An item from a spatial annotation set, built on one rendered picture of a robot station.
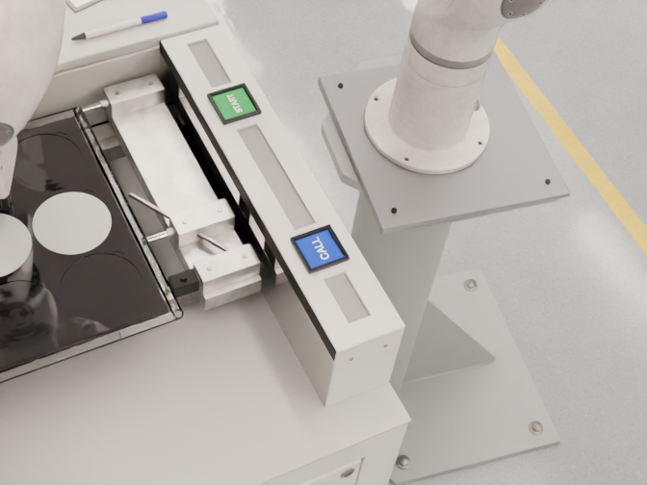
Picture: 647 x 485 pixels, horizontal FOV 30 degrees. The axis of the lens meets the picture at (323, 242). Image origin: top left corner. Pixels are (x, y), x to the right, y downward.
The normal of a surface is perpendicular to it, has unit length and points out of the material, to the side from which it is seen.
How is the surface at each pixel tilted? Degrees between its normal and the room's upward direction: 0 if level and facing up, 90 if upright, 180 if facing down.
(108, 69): 90
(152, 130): 0
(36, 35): 54
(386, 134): 1
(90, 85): 90
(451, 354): 90
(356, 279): 0
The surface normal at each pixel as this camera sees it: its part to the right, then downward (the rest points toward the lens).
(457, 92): 0.25, 0.80
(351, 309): 0.10, -0.58
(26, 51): 0.61, 0.23
